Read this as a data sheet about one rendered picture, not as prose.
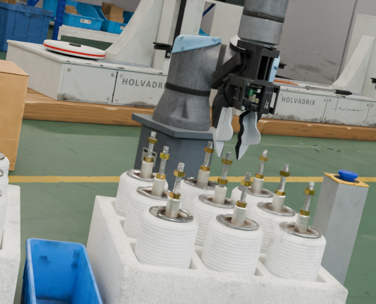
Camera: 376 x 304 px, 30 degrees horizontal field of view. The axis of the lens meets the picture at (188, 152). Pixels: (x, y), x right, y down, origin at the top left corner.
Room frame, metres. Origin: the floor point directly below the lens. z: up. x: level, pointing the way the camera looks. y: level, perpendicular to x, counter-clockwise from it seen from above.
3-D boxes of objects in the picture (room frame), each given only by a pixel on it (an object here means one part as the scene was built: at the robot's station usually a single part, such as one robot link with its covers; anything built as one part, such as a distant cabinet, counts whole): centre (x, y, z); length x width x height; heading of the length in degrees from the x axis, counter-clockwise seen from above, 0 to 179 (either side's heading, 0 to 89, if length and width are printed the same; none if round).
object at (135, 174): (1.36, 0.07, 0.25); 0.08 x 0.08 x 0.01
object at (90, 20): (6.44, 1.27, 0.36); 0.50 x 0.38 x 0.21; 43
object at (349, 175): (1.44, -0.33, 0.32); 0.04 x 0.04 x 0.02
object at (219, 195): (1.28, -0.07, 0.26); 0.02 x 0.02 x 0.03
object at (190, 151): (1.81, 0.03, 0.15); 0.19 x 0.19 x 0.30; 42
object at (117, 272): (1.28, -0.07, 0.09); 0.39 x 0.39 x 0.18; 16
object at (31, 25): (5.73, 1.58, 0.19); 0.50 x 0.41 x 0.37; 46
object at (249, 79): (1.26, -0.08, 0.49); 0.09 x 0.08 x 0.12; 26
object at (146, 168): (1.36, 0.07, 0.26); 0.02 x 0.02 x 0.03
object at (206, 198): (1.28, -0.07, 0.25); 0.08 x 0.08 x 0.01
